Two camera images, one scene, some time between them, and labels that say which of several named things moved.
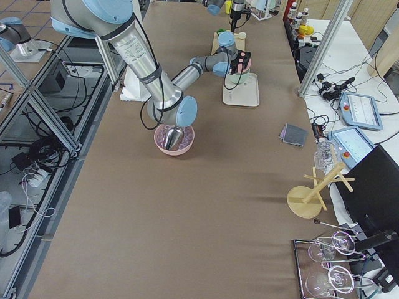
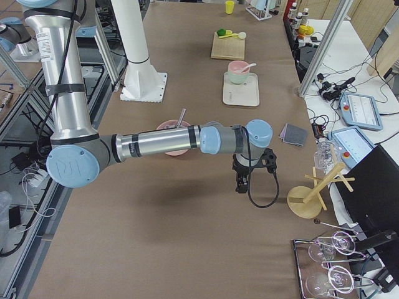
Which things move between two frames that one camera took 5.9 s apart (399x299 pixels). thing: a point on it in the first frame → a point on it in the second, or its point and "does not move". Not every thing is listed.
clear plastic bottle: (326, 155) does not move
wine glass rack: (324, 264) does not move
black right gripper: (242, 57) → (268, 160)
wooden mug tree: (306, 202) does not move
